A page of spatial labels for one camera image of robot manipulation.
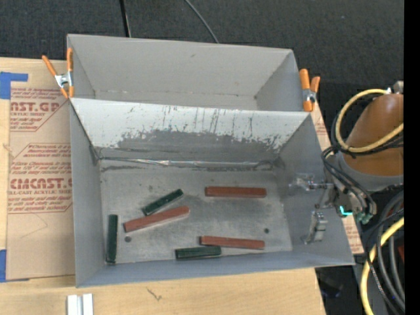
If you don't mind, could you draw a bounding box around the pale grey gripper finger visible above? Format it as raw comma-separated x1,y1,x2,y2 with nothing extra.
301,210,329,245
288,173,333,194

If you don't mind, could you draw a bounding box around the red-brown flat block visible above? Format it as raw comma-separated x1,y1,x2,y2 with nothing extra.
123,205,191,234
204,186,268,199
199,235,266,251

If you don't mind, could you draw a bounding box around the grey metal bin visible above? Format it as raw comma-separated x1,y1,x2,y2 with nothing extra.
66,33,356,289

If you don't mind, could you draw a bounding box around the dark green flat block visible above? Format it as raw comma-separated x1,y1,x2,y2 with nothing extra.
105,213,119,265
141,188,185,217
174,245,222,261

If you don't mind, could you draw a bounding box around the brown cardboard board, red print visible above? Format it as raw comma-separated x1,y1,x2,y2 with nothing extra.
0,56,366,284

